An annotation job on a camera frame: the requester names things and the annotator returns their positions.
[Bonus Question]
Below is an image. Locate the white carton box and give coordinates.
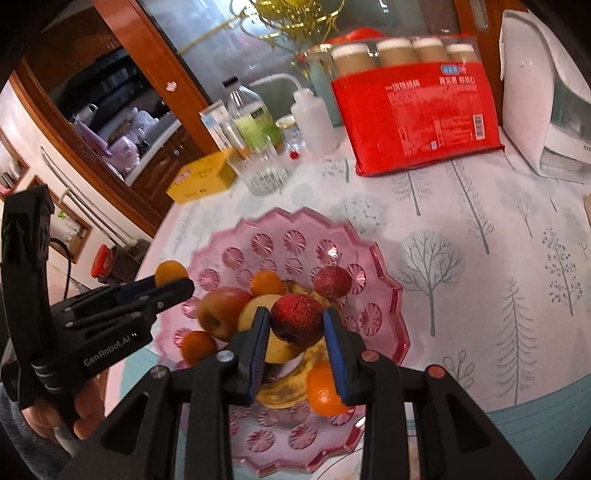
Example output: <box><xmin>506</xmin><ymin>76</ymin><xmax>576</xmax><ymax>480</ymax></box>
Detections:
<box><xmin>199</xmin><ymin>104</ymin><xmax>234</xmax><ymax>153</ymax></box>

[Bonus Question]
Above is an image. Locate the yellow apple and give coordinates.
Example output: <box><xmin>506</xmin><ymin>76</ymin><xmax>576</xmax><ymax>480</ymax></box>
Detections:
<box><xmin>237</xmin><ymin>294</ymin><xmax>303</xmax><ymax>365</ymax></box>

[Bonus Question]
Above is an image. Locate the yellow cardboard box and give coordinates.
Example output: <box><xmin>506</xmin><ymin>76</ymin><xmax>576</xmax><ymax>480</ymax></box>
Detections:
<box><xmin>166</xmin><ymin>152</ymin><xmax>236</xmax><ymax>205</ymax></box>

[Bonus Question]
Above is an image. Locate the small jar gold lid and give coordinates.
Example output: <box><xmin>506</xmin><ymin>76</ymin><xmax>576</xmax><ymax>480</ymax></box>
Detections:
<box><xmin>276</xmin><ymin>115</ymin><xmax>305</xmax><ymax>155</ymax></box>

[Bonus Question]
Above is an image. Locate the white squeeze bottle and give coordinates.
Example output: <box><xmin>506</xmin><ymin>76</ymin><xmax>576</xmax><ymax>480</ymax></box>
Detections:
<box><xmin>249</xmin><ymin>73</ymin><xmax>340</xmax><ymax>155</ymax></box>

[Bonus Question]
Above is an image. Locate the clear plastic bottle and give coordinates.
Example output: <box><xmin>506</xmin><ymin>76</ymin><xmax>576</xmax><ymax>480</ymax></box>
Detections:
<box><xmin>223</xmin><ymin>78</ymin><xmax>282</xmax><ymax>151</ymax></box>

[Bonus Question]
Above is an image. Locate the pink glass fruit bowl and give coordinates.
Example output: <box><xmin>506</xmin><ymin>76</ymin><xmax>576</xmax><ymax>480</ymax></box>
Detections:
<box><xmin>152</xmin><ymin>206</ymin><xmax>411</xmax><ymax>478</ymax></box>

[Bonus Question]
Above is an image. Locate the red round object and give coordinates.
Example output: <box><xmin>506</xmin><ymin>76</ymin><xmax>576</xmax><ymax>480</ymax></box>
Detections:
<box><xmin>91</xmin><ymin>244</ymin><xmax>116</xmax><ymax>278</ymax></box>

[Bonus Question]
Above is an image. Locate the yellow banana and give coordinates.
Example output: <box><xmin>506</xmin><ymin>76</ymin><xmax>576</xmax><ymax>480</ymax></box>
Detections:
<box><xmin>256</xmin><ymin>342</ymin><xmax>324</xmax><ymax>409</ymax></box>

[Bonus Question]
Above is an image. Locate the gold wire decoration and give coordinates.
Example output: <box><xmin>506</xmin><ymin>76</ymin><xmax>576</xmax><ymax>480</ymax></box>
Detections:
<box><xmin>245</xmin><ymin>0</ymin><xmax>347</xmax><ymax>51</ymax></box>

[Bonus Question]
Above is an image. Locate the person's left hand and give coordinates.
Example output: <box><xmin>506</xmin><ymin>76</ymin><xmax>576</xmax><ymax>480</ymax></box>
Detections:
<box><xmin>21</xmin><ymin>369</ymin><xmax>112</xmax><ymax>441</ymax></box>

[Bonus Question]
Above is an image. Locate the red paper cup package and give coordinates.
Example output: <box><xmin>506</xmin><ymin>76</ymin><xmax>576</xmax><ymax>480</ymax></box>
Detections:
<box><xmin>329</xmin><ymin>28</ymin><xmax>506</xmax><ymax>177</ymax></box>

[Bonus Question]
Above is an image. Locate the tree print tablecloth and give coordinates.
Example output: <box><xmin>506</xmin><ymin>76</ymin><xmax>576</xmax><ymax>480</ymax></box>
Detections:
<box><xmin>134</xmin><ymin>134</ymin><xmax>591</xmax><ymax>480</ymax></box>

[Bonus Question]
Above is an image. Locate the teal vase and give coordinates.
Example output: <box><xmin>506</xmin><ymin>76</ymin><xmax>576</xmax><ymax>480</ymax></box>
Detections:
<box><xmin>302</xmin><ymin>48</ymin><xmax>342</xmax><ymax>127</ymax></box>

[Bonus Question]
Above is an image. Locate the frosted glass door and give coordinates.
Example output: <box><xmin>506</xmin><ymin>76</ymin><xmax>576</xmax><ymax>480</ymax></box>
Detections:
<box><xmin>139</xmin><ymin>0</ymin><xmax>462</xmax><ymax>153</ymax></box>

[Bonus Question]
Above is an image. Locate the small red fruit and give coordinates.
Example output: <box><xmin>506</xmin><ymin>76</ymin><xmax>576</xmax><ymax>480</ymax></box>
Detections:
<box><xmin>313</xmin><ymin>266</ymin><xmax>352</xmax><ymax>300</ymax></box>
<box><xmin>270</xmin><ymin>295</ymin><xmax>325</xmax><ymax>348</ymax></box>

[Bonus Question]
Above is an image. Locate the large red apple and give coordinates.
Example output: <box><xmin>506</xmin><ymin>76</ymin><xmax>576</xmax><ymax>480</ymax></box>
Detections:
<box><xmin>198</xmin><ymin>287</ymin><xmax>252</xmax><ymax>342</ymax></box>

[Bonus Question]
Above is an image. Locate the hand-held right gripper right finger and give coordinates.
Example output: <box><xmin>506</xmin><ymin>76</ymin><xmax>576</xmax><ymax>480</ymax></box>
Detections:
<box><xmin>322</xmin><ymin>308</ymin><xmax>536</xmax><ymax>480</ymax></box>

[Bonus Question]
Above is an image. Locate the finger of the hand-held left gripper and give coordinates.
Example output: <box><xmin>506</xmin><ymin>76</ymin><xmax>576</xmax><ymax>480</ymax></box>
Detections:
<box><xmin>90</xmin><ymin>275</ymin><xmax>162</xmax><ymax>303</ymax></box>
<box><xmin>62</xmin><ymin>277</ymin><xmax>195</xmax><ymax>330</ymax></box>

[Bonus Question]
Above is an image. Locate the clear drinking glass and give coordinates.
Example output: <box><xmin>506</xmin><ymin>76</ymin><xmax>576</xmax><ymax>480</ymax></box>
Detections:
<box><xmin>227</xmin><ymin>138</ymin><xmax>289</xmax><ymax>197</ymax></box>

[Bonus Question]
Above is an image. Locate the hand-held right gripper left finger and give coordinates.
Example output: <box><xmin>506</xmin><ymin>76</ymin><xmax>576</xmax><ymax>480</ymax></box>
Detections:
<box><xmin>60</xmin><ymin>307</ymin><xmax>271</xmax><ymax>480</ymax></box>

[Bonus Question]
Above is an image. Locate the orange tangerine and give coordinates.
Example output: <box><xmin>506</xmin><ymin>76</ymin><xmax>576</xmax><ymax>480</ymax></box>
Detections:
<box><xmin>180</xmin><ymin>330</ymin><xmax>218</xmax><ymax>365</ymax></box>
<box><xmin>305</xmin><ymin>360</ymin><xmax>352</xmax><ymax>417</ymax></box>
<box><xmin>250</xmin><ymin>270</ymin><xmax>282</xmax><ymax>297</ymax></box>
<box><xmin>154</xmin><ymin>260</ymin><xmax>189</xmax><ymax>289</ymax></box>

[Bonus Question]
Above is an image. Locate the white countertop appliance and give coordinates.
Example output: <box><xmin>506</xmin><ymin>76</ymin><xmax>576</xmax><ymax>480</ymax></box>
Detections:
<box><xmin>501</xmin><ymin>9</ymin><xmax>591</xmax><ymax>178</ymax></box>

